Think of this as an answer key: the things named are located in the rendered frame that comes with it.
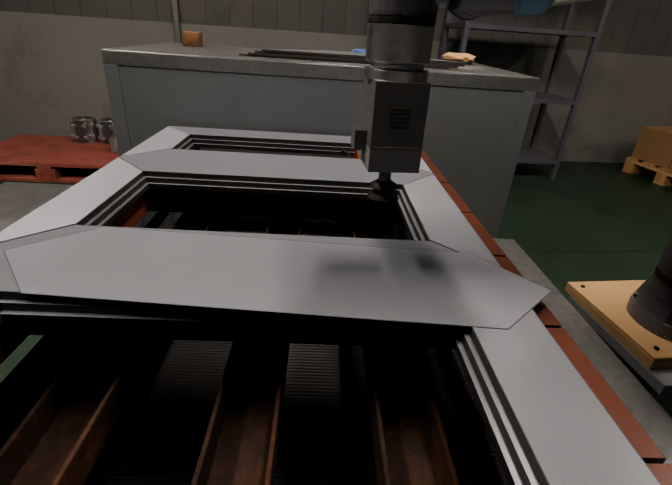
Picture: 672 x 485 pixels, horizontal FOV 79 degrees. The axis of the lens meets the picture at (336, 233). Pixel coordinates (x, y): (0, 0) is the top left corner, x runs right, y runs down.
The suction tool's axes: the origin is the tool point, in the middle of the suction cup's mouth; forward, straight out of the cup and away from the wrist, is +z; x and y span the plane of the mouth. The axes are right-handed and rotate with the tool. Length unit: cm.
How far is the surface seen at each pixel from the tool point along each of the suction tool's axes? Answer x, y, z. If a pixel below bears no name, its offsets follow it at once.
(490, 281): 15.0, 5.7, 10.1
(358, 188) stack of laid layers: 2.5, -32.9, 10.8
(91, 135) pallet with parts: -179, -314, 69
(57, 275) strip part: -41.3, 3.9, 9.5
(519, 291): 18.0, 8.1, 10.1
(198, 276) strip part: -24.2, 4.2, 9.7
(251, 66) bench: -24, -81, -9
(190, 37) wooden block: -49, -124, -15
